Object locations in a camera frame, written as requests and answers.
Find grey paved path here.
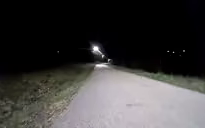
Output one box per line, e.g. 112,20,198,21
51,63,205,128

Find grass verge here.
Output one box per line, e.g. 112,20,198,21
0,62,97,128
111,64,205,97

